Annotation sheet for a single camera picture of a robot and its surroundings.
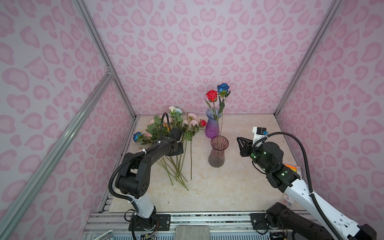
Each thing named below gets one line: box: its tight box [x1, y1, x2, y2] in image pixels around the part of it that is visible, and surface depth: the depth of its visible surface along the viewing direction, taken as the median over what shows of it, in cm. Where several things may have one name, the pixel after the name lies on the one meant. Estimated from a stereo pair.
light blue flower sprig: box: [174, 108, 183, 122], surface depth 109 cm
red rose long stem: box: [205, 90, 219, 142], surface depth 74 cm
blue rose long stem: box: [217, 83, 231, 141], surface depth 82 cm
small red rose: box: [199, 119, 207, 127], surface depth 113 cm
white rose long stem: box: [169, 105, 176, 116], surface depth 106 cm
